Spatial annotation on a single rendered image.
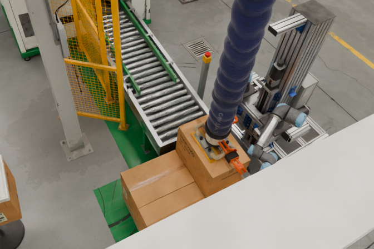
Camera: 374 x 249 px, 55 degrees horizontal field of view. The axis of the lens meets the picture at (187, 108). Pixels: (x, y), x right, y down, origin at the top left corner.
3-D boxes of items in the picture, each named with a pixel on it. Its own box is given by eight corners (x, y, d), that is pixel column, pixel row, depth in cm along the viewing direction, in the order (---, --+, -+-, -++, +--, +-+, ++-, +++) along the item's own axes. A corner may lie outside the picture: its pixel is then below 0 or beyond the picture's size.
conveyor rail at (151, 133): (81, 24, 491) (79, 12, 476) (85, 23, 493) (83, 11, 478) (158, 155, 374) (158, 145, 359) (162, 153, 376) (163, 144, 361)
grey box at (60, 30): (57, 43, 311) (50, 14, 288) (63, 41, 313) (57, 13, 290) (64, 58, 301) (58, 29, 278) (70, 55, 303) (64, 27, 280)
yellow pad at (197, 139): (190, 134, 329) (191, 130, 325) (200, 130, 332) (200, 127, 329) (210, 163, 312) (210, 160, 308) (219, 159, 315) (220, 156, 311)
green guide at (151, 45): (119, 5, 500) (119, -1, 493) (127, 3, 504) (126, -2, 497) (174, 83, 419) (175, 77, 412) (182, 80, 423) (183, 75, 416)
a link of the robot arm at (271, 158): (266, 147, 271) (260, 158, 265) (280, 155, 268) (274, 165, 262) (263, 153, 277) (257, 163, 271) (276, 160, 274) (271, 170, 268)
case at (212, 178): (175, 149, 364) (178, 125, 333) (208, 134, 379) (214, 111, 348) (206, 198, 334) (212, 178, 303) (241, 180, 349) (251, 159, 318)
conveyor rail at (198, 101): (126, 13, 515) (125, 1, 500) (129, 11, 517) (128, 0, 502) (211, 133, 398) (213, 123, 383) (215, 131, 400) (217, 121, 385)
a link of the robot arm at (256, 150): (277, 97, 278) (246, 150, 267) (291, 104, 275) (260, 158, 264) (276, 102, 289) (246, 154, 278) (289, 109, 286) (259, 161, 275)
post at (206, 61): (193, 111, 466) (202, 55, 388) (197, 110, 468) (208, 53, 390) (195, 115, 462) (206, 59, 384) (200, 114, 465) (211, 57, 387)
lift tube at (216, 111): (200, 124, 311) (221, 28, 230) (221, 115, 319) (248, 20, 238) (213, 143, 300) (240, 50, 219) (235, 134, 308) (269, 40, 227)
